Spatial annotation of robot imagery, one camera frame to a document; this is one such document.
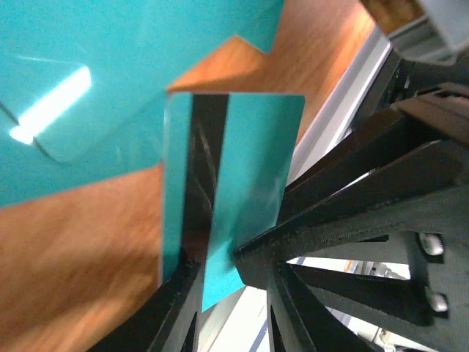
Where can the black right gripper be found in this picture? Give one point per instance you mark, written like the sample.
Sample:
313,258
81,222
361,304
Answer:
414,211

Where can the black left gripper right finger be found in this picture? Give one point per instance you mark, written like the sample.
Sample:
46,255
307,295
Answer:
298,321

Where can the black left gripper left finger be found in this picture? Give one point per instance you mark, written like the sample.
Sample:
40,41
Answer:
168,321

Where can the teal magnetic stripe card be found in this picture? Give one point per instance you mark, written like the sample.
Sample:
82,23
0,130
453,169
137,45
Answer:
83,82

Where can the aluminium front rail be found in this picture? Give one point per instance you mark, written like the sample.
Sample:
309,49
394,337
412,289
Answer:
377,80

